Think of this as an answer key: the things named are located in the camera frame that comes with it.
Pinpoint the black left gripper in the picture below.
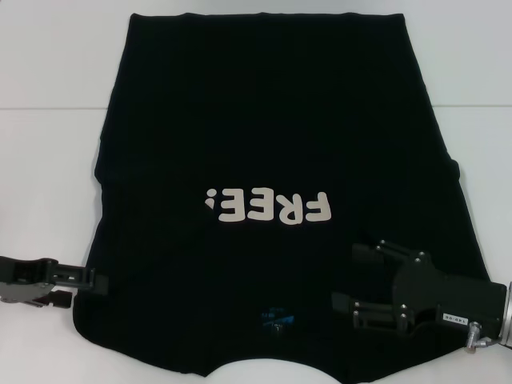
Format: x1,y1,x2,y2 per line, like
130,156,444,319
0,257,110,294

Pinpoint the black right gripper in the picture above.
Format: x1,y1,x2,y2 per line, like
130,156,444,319
330,238,506,334

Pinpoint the black T-shirt with FREE print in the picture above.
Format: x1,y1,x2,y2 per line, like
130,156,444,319
74,11,494,384

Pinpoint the silver right gripper cable connector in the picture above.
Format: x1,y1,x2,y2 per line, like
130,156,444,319
466,322,506,354

